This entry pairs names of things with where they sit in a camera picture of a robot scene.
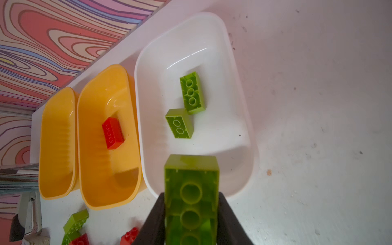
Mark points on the red lego brick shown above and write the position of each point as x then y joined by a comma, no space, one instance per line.
82,240
112,133
129,237

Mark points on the white plastic bin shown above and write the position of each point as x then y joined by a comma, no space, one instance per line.
199,44

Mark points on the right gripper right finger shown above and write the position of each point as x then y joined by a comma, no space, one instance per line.
229,229

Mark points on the middle yellow plastic bin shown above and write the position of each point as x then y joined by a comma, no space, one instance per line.
110,169

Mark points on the green lego brick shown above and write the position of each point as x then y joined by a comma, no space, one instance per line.
69,237
191,199
76,222
180,123
192,94

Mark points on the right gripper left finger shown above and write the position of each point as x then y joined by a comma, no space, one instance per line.
153,230

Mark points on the left yellow plastic bin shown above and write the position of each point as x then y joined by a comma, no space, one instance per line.
58,159

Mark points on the yellow plastic bin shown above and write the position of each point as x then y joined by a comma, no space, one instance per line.
110,169
58,159

